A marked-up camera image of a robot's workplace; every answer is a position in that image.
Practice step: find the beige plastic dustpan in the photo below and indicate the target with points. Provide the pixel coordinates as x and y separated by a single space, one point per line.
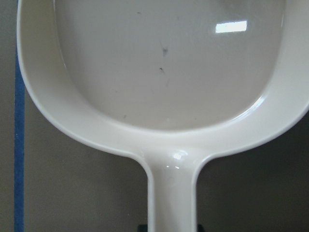
171 84

